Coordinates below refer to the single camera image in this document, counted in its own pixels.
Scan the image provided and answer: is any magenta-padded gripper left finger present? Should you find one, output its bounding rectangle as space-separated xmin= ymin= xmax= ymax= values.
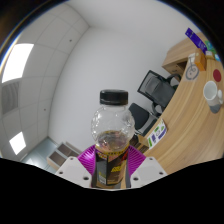
xmin=54 ymin=145 xmax=98 ymax=188

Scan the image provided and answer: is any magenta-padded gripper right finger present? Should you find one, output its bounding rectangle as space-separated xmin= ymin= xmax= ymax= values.
xmin=126 ymin=144 xmax=168 ymax=188

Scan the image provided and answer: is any flat round red coaster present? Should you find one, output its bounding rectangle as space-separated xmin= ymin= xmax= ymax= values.
xmin=212 ymin=68 xmax=223 ymax=83

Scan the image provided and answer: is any orange box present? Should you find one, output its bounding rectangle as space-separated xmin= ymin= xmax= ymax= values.
xmin=193 ymin=48 xmax=208 ymax=72

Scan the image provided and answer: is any clear bottle with brown label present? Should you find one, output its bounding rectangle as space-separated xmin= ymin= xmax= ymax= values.
xmin=90 ymin=89 xmax=136 ymax=190

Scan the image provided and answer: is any ceiling air vent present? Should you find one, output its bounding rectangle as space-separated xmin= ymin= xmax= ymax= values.
xmin=0 ymin=81 xmax=20 ymax=114

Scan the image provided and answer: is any ceiling light panel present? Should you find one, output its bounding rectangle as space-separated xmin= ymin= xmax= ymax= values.
xmin=8 ymin=131 xmax=27 ymax=156
xmin=1 ymin=43 xmax=35 ymax=84

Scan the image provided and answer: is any round grey patterned disc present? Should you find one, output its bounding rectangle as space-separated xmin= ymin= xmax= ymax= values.
xmin=184 ymin=53 xmax=201 ymax=81

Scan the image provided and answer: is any white mug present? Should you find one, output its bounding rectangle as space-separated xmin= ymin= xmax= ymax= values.
xmin=203 ymin=80 xmax=224 ymax=114

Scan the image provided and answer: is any tan cardboard box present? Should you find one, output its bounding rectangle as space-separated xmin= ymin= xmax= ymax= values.
xmin=131 ymin=134 xmax=151 ymax=154

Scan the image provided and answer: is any black office chair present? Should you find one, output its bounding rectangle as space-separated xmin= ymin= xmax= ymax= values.
xmin=128 ymin=102 xmax=159 ymax=138

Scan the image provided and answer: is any purple standing pouch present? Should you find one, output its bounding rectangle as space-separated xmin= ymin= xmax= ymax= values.
xmin=184 ymin=27 xmax=208 ymax=51

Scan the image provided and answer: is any grey mesh office chair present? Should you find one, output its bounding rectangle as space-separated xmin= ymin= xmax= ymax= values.
xmin=137 ymin=69 xmax=183 ymax=116

